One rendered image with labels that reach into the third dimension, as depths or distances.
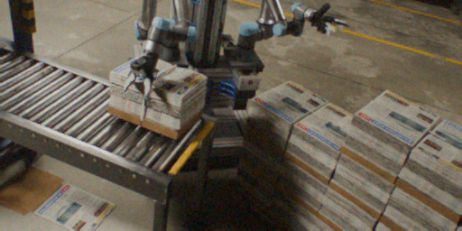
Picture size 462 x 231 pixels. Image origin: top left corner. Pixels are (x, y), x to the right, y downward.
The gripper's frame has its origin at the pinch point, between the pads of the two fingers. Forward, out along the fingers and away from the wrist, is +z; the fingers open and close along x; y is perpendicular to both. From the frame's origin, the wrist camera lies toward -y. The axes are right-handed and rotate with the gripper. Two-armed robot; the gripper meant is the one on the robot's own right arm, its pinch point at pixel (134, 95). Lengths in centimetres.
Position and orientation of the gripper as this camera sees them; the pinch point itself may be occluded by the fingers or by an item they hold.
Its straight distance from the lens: 190.8
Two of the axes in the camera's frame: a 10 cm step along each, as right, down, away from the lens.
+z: -3.2, 9.5, -0.1
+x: -9.2, -3.1, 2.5
